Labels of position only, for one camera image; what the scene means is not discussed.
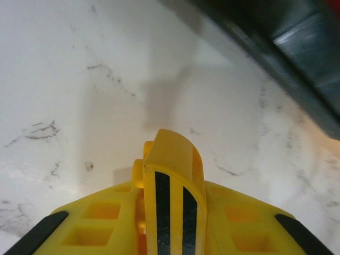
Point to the black plastic bin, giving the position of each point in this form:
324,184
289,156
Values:
292,53

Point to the yellow black striped lego brick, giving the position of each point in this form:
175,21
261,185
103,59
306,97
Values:
170,164

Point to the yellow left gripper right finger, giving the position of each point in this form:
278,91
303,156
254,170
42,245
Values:
220,233

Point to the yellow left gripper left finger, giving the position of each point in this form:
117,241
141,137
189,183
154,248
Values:
125,233

